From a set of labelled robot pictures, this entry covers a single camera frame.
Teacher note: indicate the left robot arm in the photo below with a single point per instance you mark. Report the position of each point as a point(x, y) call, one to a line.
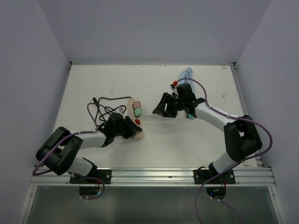
point(59, 151)

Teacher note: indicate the beige power strip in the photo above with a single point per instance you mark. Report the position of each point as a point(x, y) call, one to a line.
point(130, 109)

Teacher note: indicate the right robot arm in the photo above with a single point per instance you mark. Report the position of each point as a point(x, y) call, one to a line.
point(240, 134)

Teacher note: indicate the teal usb charger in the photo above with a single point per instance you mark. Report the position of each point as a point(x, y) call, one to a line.
point(188, 116)

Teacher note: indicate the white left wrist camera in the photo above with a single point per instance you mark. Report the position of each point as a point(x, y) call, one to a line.
point(121, 109)

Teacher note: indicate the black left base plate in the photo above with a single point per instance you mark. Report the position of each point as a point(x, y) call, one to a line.
point(92, 178)

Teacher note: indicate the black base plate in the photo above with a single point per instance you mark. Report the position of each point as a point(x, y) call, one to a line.
point(203, 174)
point(92, 178)

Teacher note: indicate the aluminium rail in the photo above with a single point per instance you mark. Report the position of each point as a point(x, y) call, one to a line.
point(166, 177)
point(257, 158)

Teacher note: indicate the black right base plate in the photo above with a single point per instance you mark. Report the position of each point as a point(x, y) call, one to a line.
point(203, 174)

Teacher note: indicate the aluminium front rail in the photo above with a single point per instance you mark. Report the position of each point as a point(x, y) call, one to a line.
point(166, 177)

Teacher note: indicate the aluminium right side rail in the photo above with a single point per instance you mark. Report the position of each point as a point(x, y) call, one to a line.
point(257, 158)

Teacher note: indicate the pink charger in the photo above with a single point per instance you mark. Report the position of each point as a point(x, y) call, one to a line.
point(137, 104)

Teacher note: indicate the green plug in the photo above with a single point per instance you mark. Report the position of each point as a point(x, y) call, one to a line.
point(138, 112)

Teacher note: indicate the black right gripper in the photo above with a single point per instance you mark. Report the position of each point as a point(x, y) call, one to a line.
point(167, 98)

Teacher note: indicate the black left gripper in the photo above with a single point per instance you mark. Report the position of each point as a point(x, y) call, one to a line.
point(131, 127)

